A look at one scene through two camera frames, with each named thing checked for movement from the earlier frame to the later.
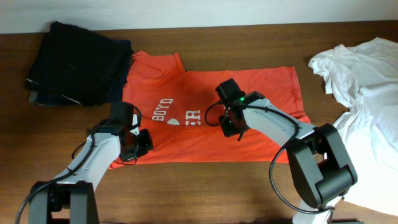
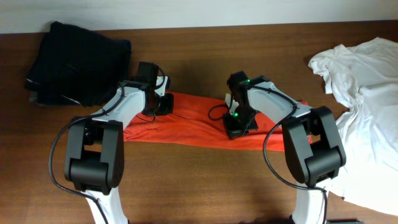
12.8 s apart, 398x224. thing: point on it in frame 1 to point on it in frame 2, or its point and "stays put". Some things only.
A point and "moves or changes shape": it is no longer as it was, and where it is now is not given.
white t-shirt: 365,78 stays put
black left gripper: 145,140 to 163,106
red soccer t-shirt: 180,108 moves or changes shape
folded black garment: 78,65 stays put
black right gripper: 228,128 stays put
